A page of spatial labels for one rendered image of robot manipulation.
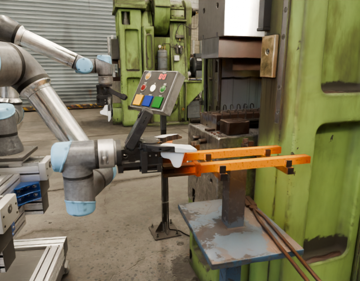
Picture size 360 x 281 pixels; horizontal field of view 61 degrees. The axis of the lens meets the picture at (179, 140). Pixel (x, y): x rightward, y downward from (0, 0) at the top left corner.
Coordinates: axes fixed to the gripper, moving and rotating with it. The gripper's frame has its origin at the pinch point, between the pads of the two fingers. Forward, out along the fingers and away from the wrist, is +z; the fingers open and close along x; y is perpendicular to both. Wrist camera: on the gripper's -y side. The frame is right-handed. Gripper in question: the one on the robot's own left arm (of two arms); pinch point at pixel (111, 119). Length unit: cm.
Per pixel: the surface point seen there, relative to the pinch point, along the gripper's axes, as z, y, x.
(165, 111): -2.3, -31.9, -12.9
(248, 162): -3, -47, 94
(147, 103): -5.6, -20.9, -24.1
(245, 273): 78, -70, 39
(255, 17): -52, -71, 30
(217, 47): -38, -54, 27
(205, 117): -2, -51, 15
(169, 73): -24.7, -35.6, -24.4
